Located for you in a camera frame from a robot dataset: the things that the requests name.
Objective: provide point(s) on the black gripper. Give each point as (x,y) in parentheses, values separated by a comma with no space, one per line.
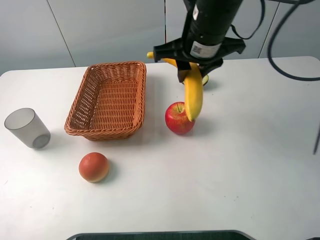
(208,57)

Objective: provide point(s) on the yellow banana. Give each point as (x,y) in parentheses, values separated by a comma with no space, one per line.
(193,97)

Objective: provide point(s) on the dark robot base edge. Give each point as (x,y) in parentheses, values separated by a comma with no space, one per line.
(166,235)

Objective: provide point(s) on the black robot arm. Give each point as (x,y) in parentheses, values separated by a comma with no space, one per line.
(203,39)

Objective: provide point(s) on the brown wicker basket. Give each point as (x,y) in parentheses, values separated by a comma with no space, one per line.
(110,102)

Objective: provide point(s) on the halved avocado with pit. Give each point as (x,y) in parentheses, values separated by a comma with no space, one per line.
(195,81)

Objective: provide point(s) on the red apple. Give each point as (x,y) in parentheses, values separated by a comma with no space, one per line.
(176,119)

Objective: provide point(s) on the round orange bread bun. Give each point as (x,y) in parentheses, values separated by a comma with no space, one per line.
(94,167)

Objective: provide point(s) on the grey translucent plastic cup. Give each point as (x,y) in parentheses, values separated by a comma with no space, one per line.
(26,125)

